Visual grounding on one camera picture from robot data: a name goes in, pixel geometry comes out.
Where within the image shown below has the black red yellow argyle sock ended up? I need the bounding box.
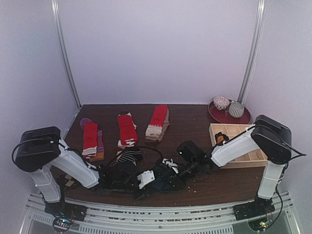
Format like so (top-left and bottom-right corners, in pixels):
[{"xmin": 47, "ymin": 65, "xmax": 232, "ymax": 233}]
[{"xmin": 214, "ymin": 132, "xmax": 229, "ymax": 144}]

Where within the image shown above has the dark green christmas sock pair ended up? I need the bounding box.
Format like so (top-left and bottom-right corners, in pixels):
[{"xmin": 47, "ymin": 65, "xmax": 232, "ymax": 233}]
[{"xmin": 148, "ymin": 177, "xmax": 183, "ymax": 193}]

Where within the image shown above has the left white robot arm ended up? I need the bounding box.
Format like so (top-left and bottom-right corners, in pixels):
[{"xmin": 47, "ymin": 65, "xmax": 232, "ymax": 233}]
[{"xmin": 11, "ymin": 126, "xmax": 156, "ymax": 216}]

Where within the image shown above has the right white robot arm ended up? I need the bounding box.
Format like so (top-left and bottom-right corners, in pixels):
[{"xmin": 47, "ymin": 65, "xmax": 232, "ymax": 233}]
[{"xmin": 155, "ymin": 115, "xmax": 292, "ymax": 215}]

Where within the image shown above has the black white striped sock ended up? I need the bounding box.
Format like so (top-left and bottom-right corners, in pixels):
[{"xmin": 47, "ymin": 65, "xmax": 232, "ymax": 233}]
[{"xmin": 115, "ymin": 147, "xmax": 143, "ymax": 166}]

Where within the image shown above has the red purple sock pair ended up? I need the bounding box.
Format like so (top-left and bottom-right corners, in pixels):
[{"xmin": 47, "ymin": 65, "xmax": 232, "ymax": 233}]
[{"xmin": 80, "ymin": 118, "xmax": 104, "ymax": 162}]

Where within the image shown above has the red white patterned sock pair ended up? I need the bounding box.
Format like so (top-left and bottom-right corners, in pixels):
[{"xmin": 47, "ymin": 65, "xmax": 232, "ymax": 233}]
[{"xmin": 117, "ymin": 111, "xmax": 138, "ymax": 148}]

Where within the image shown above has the red round plate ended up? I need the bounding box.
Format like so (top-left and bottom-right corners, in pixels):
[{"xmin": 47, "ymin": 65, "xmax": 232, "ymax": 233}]
[{"xmin": 208, "ymin": 102, "xmax": 252, "ymax": 124}]

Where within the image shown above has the red beige sock pair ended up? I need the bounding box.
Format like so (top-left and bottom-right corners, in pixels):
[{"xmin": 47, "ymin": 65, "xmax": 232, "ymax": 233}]
[{"xmin": 145, "ymin": 105, "xmax": 170, "ymax": 143}]

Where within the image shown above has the wooden compartment tray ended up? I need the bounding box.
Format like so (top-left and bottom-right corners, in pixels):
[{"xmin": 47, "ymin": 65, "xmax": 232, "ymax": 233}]
[{"xmin": 209, "ymin": 123, "xmax": 267, "ymax": 169}]

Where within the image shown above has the white dotted bowl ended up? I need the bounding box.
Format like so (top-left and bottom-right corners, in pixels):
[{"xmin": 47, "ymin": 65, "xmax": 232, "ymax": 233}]
[{"xmin": 213, "ymin": 96, "xmax": 230, "ymax": 110}]

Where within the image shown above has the grey striped cup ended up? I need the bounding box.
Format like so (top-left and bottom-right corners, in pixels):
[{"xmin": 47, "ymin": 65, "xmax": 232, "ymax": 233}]
[{"xmin": 229, "ymin": 101, "xmax": 245, "ymax": 118}]

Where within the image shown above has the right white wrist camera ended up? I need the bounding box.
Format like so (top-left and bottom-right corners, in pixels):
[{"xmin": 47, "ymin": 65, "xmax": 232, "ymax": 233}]
[{"xmin": 162, "ymin": 158, "xmax": 179, "ymax": 174}]

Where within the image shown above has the left black cable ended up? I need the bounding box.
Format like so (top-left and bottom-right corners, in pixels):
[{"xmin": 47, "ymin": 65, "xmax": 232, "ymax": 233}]
[{"xmin": 102, "ymin": 145, "xmax": 163, "ymax": 171}]

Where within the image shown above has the black cable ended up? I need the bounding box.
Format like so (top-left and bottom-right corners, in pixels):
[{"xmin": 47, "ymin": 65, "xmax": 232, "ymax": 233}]
[
  {"xmin": 102, "ymin": 145, "xmax": 163, "ymax": 171},
  {"xmin": 264, "ymin": 140, "xmax": 307, "ymax": 224}
]

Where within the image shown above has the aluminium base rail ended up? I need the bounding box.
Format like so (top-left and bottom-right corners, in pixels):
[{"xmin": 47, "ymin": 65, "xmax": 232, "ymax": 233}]
[{"xmin": 20, "ymin": 191, "xmax": 299, "ymax": 234}]

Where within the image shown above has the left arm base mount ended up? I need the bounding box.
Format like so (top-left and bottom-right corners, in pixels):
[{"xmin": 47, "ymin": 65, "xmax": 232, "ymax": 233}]
[{"xmin": 44, "ymin": 202, "xmax": 87, "ymax": 233}]

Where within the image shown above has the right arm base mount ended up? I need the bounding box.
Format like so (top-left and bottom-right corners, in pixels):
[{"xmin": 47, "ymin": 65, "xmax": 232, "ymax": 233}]
[{"xmin": 233, "ymin": 197, "xmax": 275, "ymax": 232}]

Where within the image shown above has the right black cable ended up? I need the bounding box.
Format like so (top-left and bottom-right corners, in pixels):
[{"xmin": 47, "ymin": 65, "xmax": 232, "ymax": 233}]
[{"xmin": 264, "ymin": 140, "xmax": 307, "ymax": 224}]

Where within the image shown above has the right aluminium frame post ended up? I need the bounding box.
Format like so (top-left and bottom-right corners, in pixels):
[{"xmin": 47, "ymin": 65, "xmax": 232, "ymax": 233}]
[{"xmin": 237, "ymin": 0, "xmax": 266, "ymax": 104}]

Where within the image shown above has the aluminium frame post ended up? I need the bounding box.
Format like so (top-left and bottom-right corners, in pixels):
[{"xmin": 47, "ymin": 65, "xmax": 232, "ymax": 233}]
[
  {"xmin": 237, "ymin": 0, "xmax": 266, "ymax": 104},
  {"xmin": 51, "ymin": 0, "xmax": 82, "ymax": 109}
]

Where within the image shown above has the left aluminium frame post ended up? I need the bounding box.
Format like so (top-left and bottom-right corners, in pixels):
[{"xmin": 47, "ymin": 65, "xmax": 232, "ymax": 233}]
[{"xmin": 51, "ymin": 0, "xmax": 82, "ymax": 109}]

